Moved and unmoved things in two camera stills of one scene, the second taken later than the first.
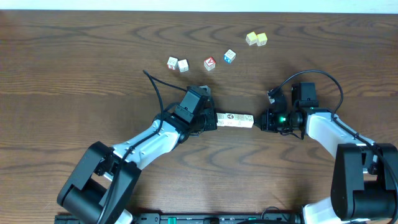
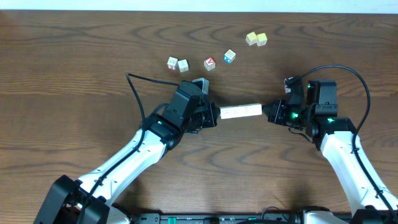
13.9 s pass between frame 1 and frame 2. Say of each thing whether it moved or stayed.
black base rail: stayed
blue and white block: stayed
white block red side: stayed
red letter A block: stayed
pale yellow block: stayed
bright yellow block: stayed
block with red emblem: moved
